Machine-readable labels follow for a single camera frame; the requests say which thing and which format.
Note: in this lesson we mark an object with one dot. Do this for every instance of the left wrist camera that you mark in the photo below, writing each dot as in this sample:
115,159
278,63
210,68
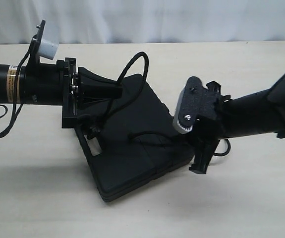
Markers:
45,43

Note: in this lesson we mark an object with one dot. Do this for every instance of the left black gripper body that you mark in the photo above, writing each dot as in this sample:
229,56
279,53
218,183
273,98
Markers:
50,84

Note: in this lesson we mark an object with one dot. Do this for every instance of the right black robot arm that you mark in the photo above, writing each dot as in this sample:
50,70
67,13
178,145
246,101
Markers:
258,113

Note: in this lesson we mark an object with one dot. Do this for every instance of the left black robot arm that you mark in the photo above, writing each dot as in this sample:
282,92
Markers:
7,76

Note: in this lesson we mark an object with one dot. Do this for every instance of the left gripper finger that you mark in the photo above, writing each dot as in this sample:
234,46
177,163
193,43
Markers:
92,106
93,86

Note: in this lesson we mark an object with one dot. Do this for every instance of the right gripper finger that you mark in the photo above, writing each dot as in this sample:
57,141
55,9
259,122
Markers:
203,153

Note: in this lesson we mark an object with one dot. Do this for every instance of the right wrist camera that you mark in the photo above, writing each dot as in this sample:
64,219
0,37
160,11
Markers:
191,104

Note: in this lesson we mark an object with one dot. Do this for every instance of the black plastic carrying case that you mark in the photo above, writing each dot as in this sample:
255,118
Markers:
135,143

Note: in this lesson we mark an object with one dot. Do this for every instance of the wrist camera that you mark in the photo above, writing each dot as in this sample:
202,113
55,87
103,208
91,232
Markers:
45,43
191,104

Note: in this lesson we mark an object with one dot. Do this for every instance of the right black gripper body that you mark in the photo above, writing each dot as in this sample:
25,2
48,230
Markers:
207,127

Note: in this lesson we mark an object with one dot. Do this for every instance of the white backdrop curtain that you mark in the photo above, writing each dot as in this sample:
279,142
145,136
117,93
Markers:
145,21

